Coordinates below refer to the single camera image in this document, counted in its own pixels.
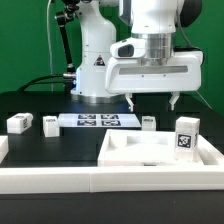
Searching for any black cable bundle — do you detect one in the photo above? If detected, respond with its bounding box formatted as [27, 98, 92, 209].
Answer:
[18, 74, 68, 92]

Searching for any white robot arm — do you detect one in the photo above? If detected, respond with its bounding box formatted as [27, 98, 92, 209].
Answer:
[72, 0, 204, 106]

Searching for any white square table top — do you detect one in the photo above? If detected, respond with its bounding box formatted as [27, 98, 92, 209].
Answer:
[97, 129, 224, 166]

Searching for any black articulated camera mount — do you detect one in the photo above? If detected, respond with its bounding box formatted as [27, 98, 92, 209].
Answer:
[55, 0, 80, 90]

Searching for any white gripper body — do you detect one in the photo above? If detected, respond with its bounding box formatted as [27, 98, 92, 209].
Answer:
[105, 51, 203, 94]

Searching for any white sheet with tags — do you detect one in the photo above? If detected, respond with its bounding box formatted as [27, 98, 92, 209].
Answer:
[58, 113, 141, 128]

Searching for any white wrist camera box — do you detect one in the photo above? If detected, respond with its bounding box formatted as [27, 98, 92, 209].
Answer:
[110, 38, 146, 58]

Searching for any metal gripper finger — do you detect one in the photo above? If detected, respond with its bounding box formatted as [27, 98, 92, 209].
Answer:
[125, 93, 134, 112]
[169, 92, 180, 111]

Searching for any thin white cable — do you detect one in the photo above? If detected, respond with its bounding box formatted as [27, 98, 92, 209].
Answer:
[46, 0, 55, 92]

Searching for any white U-shaped fence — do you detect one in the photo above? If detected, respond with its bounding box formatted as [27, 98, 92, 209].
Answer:
[0, 134, 224, 195]

